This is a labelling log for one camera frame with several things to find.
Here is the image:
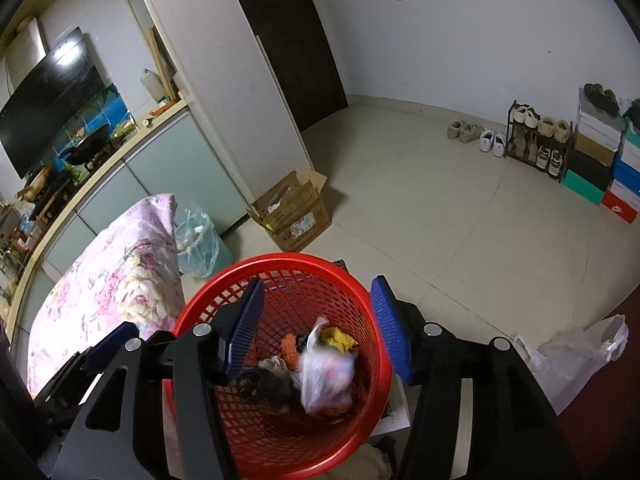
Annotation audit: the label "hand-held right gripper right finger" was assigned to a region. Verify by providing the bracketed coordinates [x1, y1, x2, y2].
[369, 275, 583, 480]

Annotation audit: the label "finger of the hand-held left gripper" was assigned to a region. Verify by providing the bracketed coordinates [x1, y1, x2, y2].
[81, 321, 141, 369]

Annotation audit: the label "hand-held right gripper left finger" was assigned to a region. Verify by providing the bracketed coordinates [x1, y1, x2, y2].
[50, 276, 267, 480]

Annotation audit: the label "yellow wrapper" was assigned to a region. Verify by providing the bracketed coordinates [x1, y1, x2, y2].
[320, 327, 360, 352]

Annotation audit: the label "red plastic mesh basket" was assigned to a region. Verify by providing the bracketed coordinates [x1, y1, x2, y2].
[172, 252, 396, 480]

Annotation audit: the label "white plastic bag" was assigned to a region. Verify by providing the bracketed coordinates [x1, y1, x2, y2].
[299, 316, 358, 413]

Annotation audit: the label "orange red wrapper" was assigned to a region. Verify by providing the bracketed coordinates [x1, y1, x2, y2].
[280, 335, 301, 368]

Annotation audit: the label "dark crumpled wrapper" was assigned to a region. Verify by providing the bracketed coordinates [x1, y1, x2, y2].
[235, 367, 296, 413]

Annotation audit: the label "pink floral blanket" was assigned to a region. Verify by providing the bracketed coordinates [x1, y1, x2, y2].
[27, 192, 183, 398]

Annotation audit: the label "white paper box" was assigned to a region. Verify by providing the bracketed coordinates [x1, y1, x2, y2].
[372, 375, 412, 438]

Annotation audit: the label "bin with clear liner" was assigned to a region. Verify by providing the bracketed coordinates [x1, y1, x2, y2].
[174, 207, 222, 278]

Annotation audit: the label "open cardboard box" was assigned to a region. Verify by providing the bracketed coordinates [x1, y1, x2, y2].
[249, 170, 332, 252]

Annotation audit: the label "metal spice rack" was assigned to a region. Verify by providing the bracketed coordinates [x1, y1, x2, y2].
[0, 200, 31, 271]

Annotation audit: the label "golden cooking pot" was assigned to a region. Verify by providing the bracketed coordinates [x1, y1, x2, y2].
[17, 167, 53, 201]

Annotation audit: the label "large crumpled plastic bag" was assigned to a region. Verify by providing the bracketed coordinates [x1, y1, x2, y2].
[510, 314, 630, 413]

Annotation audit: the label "pale green base cabinets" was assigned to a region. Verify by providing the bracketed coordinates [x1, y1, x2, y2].
[10, 97, 251, 311]

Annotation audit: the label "black wok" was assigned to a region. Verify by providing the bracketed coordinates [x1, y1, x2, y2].
[62, 122, 112, 167]

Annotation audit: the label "dark metal shoe rack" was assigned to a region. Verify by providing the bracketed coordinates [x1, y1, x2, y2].
[504, 100, 576, 178]

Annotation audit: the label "black glass range hood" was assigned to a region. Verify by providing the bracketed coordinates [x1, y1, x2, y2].
[0, 35, 106, 181]

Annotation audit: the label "clear plastic jar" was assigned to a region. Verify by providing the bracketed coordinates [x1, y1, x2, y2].
[140, 67, 166, 103]

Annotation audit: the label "leaning cardboard sheet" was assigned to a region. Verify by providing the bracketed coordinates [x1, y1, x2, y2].
[149, 25, 180, 103]

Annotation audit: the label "dark brown door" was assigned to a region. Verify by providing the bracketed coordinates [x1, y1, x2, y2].
[220, 0, 350, 135]

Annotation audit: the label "stack of shoe boxes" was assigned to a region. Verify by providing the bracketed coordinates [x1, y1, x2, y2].
[560, 87, 640, 225]

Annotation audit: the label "steel hood chimney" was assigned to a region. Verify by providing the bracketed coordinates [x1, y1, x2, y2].
[4, 16, 48, 98]

